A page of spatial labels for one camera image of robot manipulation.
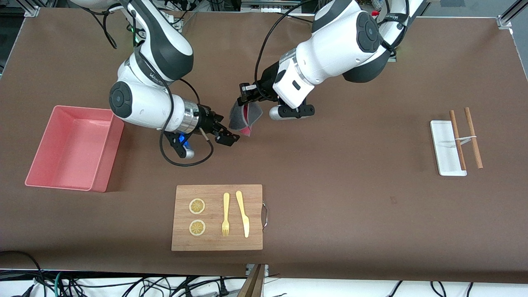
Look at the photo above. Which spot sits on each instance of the wooden cutting board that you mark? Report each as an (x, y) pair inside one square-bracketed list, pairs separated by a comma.
[(214, 243)]

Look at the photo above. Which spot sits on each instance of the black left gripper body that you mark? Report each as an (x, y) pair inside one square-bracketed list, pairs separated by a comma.
[(267, 82)]

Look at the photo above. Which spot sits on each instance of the yellow plastic knife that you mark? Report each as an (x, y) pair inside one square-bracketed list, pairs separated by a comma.
[(243, 214)]

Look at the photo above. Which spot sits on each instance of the grey and pink cloth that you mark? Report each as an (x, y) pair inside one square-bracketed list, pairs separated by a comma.
[(243, 119)]

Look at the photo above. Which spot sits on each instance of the yellow plastic fork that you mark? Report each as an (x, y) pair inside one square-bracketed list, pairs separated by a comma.
[(226, 206)]

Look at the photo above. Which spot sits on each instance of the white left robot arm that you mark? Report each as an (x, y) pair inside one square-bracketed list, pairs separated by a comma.
[(330, 49)]

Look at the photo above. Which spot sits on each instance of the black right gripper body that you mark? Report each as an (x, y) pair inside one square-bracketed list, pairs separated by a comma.
[(206, 119)]

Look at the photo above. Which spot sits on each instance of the small metal bracket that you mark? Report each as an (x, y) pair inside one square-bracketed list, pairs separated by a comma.
[(266, 269)]

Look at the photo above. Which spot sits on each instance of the lemon slice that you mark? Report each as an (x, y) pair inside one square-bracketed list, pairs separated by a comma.
[(197, 228), (197, 206)]

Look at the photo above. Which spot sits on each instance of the pink plastic bin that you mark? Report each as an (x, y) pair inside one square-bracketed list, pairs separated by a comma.
[(70, 148)]

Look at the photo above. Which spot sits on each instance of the aluminium frame profile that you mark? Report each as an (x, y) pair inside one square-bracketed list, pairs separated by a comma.
[(509, 14), (33, 10)]

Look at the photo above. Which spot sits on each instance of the white rubber band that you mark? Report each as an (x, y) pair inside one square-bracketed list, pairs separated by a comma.
[(468, 137)]

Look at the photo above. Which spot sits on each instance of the white rectangular tray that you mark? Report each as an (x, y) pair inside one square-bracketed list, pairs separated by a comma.
[(443, 148)]

